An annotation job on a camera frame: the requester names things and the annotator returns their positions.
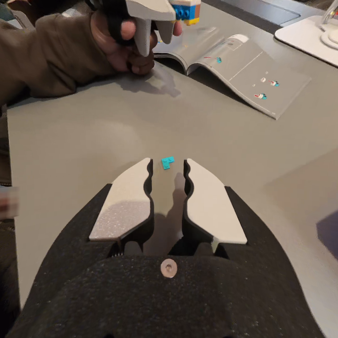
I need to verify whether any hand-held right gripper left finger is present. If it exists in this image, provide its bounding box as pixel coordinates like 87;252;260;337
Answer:
89;158;155;242

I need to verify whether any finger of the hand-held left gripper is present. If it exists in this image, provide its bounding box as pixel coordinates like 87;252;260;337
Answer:
126;0;176;22

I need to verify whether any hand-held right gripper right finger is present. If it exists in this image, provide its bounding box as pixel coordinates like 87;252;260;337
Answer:
182;158;248;246

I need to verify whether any multicolour toy brick assembly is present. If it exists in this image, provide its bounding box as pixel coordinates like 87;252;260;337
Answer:
169;0;202;26

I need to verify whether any person's left forearm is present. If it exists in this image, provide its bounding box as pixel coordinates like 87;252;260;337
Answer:
0;8;119;106

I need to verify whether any grey desk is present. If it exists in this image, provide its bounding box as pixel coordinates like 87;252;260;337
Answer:
7;0;338;338

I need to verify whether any person's left hand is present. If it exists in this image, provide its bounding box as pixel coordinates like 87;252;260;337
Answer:
90;11;156;76

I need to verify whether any grey instruction booklet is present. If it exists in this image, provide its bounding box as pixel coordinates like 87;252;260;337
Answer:
153;26;312;121

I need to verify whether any white flat stand base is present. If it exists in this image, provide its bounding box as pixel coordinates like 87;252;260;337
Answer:
274;14;338;68

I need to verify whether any clear glass vessel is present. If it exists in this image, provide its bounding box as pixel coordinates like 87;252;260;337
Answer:
320;0;338;32

